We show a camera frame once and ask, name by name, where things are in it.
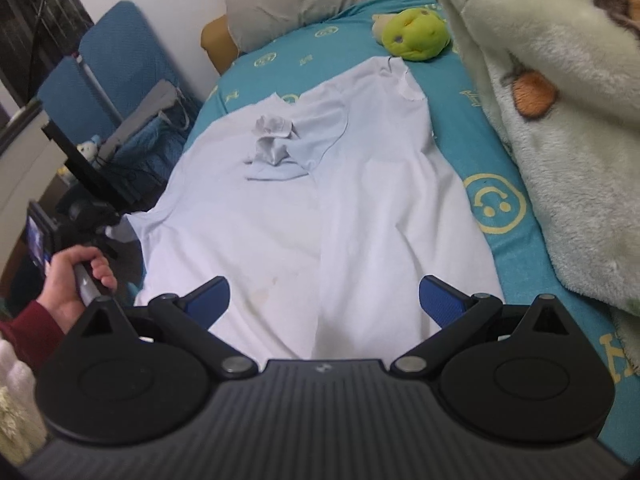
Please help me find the bed with turquoise sheet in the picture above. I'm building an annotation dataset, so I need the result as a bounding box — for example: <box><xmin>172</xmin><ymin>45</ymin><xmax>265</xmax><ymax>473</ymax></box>
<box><xmin>180</xmin><ymin>0</ymin><xmax>640</xmax><ymax>461</ymax></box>

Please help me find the cream fluffy clothing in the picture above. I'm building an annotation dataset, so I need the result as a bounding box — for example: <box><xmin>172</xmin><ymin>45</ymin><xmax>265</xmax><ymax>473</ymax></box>
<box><xmin>0</xmin><ymin>340</ymin><xmax>48</xmax><ymax>467</ymax></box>

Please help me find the grey cloth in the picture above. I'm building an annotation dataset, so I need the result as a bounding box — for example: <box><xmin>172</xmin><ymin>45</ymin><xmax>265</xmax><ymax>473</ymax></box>
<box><xmin>102</xmin><ymin>79</ymin><xmax>188</xmax><ymax>158</ymax></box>

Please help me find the grey pillow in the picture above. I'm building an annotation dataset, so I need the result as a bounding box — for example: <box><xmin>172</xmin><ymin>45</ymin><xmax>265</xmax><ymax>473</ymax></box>
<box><xmin>222</xmin><ymin>0</ymin><xmax>426</xmax><ymax>53</ymax></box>

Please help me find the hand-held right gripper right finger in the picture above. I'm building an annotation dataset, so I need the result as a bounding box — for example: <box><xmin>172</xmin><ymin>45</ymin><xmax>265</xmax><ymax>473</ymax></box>
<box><xmin>391</xmin><ymin>274</ymin><xmax>576</xmax><ymax>376</ymax></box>

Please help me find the white shirt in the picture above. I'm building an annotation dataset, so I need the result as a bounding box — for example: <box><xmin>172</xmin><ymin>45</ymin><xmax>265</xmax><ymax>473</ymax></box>
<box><xmin>122</xmin><ymin>55</ymin><xmax>506</xmax><ymax>361</ymax></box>

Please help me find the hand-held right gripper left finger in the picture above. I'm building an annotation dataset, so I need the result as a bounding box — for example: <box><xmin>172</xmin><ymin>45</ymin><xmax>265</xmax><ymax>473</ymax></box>
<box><xmin>64</xmin><ymin>275</ymin><xmax>260</xmax><ymax>380</ymax></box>

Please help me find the green plush toy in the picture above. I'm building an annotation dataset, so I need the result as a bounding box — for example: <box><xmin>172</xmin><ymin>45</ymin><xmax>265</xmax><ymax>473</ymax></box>
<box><xmin>371</xmin><ymin>7</ymin><xmax>451</xmax><ymax>62</ymax></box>

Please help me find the person's left hand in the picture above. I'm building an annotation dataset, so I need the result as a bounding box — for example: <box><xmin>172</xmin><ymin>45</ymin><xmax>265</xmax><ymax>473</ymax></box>
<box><xmin>37</xmin><ymin>247</ymin><xmax>119</xmax><ymax>335</ymax></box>

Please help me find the blue covered chair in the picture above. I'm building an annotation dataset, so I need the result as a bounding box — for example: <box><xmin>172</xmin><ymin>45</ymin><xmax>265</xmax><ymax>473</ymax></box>
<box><xmin>37</xmin><ymin>57</ymin><xmax>123</xmax><ymax>161</ymax></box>
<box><xmin>78</xmin><ymin>1</ymin><xmax>203</xmax><ymax>196</ymax></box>

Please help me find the tan wooden headboard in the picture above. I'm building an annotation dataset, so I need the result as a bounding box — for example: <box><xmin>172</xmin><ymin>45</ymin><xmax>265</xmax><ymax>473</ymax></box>
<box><xmin>201</xmin><ymin>15</ymin><xmax>236</xmax><ymax>76</ymax></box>

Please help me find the person's left forearm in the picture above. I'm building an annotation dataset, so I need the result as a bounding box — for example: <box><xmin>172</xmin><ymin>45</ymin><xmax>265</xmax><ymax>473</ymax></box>
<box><xmin>0</xmin><ymin>300</ymin><xmax>66</xmax><ymax>373</ymax></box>

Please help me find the pale green fluffy blanket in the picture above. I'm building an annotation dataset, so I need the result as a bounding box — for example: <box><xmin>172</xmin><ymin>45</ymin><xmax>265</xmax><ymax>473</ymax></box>
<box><xmin>415</xmin><ymin>0</ymin><xmax>640</xmax><ymax>376</ymax></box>

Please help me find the window with metal grille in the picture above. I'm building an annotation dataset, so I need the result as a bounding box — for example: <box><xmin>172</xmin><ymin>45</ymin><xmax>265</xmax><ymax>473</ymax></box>
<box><xmin>0</xmin><ymin>0</ymin><xmax>96</xmax><ymax>111</ymax></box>

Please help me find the white desk with dark frame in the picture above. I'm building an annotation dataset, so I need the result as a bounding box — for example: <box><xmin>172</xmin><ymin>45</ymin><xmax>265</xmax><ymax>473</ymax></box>
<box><xmin>0</xmin><ymin>100</ymin><xmax>138</xmax><ymax>271</ymax></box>

